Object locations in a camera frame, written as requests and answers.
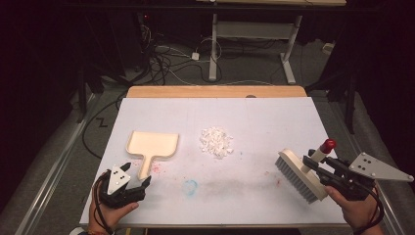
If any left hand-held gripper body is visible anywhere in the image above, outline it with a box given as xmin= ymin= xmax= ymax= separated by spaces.
xmin=98 ymin=165 xmax=147 ymax=210

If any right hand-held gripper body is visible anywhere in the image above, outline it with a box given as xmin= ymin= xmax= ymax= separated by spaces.
xmin=317 ymin=152 xmax=415 ymax=202

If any white brush with red-tipped handle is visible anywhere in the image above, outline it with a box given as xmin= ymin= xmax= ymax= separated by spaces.
xmin=274 ymin=138 xmax=338 ymax=205

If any beige wooden dustpan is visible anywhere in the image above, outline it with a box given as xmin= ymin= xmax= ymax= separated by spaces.
xmin=125 ymin=130 xmax=180 ymax=181

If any person's left hand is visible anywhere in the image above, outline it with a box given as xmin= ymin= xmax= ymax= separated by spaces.
xmin=88 ymin=181 xmax=140 ymax=234

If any person's right hand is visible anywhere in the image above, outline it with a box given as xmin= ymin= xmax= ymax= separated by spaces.
xmin=324 ymin=185 xmax=385 ymax=235

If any white table mat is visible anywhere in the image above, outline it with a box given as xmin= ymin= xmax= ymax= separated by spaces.
xmin=79 ymin=97 xmax=349 ymax=227

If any pile of white paper scraps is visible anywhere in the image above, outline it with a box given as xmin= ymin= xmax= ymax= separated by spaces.
xmin=199 ymin=126 xmax=235 ymax=161

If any black metal stand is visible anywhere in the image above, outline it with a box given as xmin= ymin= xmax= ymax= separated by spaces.
xmin=76 ymin=67 xmax=88 ymax=124

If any wooden table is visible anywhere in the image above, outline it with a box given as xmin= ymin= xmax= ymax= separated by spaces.
xmin=125 ymin=85 xmax=308 ymax=99

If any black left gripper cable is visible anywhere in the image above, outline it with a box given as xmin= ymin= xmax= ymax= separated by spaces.
xmin=92 ymin=169 xmax=115 ymax=235

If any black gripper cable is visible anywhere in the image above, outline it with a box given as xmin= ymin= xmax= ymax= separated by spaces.
xmin=92 ymin=169 xmax=115 ymax=235
xmin=352 ymin=185 xmax=386 ymax=235

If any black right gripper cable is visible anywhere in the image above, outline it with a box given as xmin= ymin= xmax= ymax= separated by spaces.
xmin=352 ymin=185 xmax=386 ymax=235

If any long black floor cable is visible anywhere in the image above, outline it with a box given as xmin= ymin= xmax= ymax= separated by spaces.
xmin=81 ymin=92 xmax=129 ymax=161

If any aluminium floor rail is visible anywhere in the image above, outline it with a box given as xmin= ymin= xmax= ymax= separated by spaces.
xmin=14 ymin=92 xmax=99 ymax=235

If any tangle of black floor cables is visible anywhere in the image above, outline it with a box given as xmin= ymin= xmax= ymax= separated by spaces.
xmin=135 ymin=13 xmax=226 ymax=86

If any white floor cable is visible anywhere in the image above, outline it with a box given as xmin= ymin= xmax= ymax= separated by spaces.
xmin=164 ymin=67 xmax=273 ymax=87

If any white desk frame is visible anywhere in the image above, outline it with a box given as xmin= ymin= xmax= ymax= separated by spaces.
xmin=195 ymin=0 xmax=347 ymax=85

